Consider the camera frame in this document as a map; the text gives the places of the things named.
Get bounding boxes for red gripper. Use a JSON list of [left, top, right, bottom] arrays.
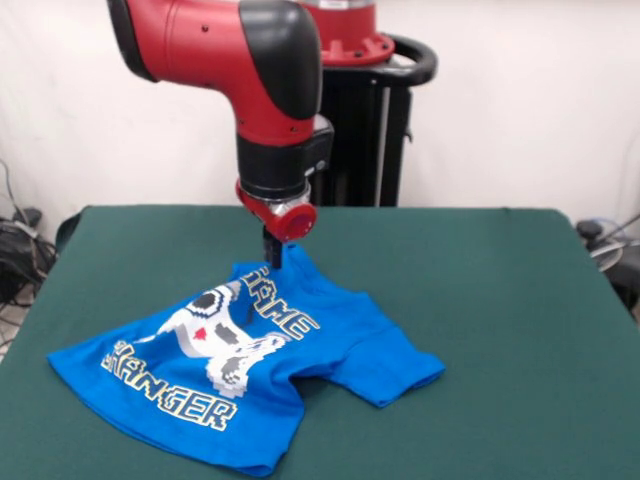
[[234, 180, 318, 270]]

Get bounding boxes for blue printed t-shirt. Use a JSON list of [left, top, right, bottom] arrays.
[[47, 243, 447, 478]]

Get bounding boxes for dark green table cloth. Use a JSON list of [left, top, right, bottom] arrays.
[[0, 204, 640, 480]]

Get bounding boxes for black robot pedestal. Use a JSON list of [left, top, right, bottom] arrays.
[[312, 32, 439, 207]]

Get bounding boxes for black cable tangle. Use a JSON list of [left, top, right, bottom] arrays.
[[574, 214, 640, 321], [0, 159, 59, 351]]

